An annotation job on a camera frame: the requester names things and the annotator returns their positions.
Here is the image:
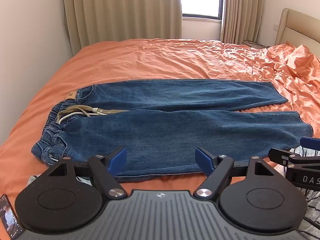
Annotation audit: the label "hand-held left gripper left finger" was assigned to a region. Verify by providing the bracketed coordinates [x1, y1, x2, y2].
[48, 147, 127, 199]

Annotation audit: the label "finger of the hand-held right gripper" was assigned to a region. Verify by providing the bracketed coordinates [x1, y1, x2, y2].
[268, 148, 320, 168]
[299, 137, 320, 153]

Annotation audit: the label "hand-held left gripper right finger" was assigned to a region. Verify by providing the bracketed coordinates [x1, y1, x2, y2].
[194, 147, 275, 202]

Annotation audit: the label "blue denim pants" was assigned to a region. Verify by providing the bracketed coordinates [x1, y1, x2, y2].
[31, 79, 314, 183]

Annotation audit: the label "grey cloth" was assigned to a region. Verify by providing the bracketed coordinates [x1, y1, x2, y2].
[26, 175, 40, 187]

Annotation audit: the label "orange bed sheet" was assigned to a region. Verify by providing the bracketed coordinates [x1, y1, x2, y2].
[0, 38, 320, 207]

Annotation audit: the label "beige padded headboard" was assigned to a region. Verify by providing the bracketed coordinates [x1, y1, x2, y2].
[274, 8, 320, 47]

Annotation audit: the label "smartphone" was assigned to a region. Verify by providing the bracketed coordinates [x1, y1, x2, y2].
[0, 194, 25, 240]

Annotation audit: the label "wide beige curtain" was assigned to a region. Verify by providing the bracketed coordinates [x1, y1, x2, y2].
[61, 0, 183, 55]

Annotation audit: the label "narrow beige curtain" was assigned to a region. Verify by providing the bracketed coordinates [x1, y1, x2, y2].
[220, 0, 267, 44]

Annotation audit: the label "black cable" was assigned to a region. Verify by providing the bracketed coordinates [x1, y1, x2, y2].
[242, 39, 270, 48]

